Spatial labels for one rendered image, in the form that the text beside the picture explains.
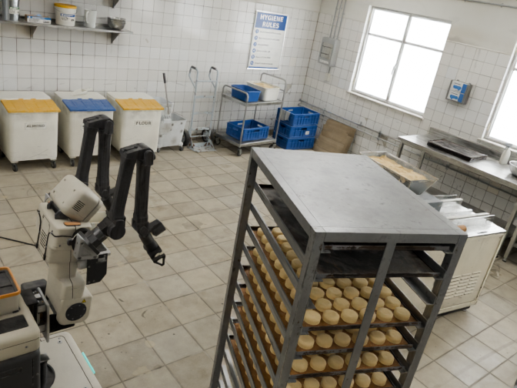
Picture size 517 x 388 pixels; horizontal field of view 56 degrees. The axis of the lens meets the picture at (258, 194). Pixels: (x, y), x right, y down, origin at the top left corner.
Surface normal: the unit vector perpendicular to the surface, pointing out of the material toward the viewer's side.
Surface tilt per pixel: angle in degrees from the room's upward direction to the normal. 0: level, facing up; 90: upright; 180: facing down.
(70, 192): 48
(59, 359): 0
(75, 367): 0
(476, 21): 90
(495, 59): 90
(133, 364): 0
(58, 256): 90
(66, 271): 90
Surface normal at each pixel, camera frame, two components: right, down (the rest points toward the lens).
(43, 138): 0.64, 0.44
